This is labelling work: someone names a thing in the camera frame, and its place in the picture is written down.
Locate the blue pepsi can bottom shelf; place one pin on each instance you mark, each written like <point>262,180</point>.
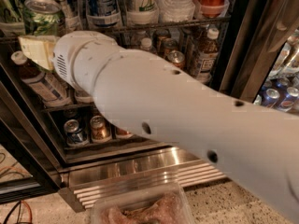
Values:
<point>75,134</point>

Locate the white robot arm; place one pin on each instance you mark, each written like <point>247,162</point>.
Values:
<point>137,91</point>

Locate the tea bottle right middle shelf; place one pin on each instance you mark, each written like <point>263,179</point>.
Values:
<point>205,54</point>

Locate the white arizona can top shelf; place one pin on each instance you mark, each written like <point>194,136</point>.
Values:
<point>141,12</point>

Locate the red can bottom shelf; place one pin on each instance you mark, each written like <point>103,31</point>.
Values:
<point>122,134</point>

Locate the blue white can top shelf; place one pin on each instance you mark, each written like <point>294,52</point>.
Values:
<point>103,14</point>

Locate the gold can shelf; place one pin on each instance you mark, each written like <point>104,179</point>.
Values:
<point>100,132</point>
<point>177,58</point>

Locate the red cola bottle top shelf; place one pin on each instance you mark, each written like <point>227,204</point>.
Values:
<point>209,8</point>

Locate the gold can bottom shelf left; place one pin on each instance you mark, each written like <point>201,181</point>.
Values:
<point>100,132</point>

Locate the silver can middle shelf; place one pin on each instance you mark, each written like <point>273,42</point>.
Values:
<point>82,97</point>

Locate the tea bottle white cap left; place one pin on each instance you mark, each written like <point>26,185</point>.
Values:
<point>51,91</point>

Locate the top wire shelf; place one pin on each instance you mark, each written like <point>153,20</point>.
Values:
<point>151,26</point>

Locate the clear bottle top shelf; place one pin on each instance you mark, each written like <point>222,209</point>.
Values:
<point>175,10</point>

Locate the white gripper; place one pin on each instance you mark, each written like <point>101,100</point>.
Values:
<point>69,56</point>

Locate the clear water bottle middle shelf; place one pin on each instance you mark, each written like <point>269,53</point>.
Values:
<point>146,45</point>

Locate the gold can middle shelf front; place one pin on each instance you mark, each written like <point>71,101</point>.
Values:
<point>177,58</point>

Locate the steel fridge vent grille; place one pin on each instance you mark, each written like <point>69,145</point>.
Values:
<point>83,185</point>

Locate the clear plastic bin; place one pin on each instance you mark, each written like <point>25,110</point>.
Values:
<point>164,204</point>

